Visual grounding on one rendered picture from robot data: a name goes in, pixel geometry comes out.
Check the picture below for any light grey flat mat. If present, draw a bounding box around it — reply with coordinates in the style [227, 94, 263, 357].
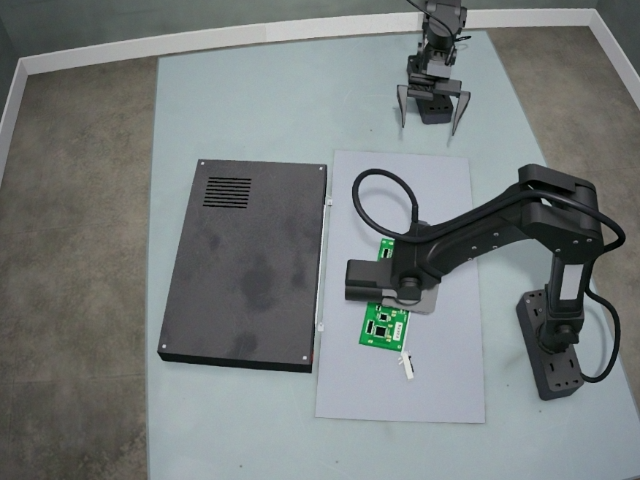
[315, 151, 485, 423]

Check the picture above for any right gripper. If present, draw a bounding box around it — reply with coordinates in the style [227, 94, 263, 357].
[397, 51, 471, 136]

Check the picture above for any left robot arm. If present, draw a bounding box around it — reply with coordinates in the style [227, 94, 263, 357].
[345, 164, 604, 393]

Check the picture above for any black rectangular enclosure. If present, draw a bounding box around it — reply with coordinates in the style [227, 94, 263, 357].
[157, 159, 327, 373]

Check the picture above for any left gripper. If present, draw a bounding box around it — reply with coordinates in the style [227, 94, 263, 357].
[378, 222, 440, 314]

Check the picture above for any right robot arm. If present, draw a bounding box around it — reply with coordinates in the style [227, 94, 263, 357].
[408, 0, 468, 115]

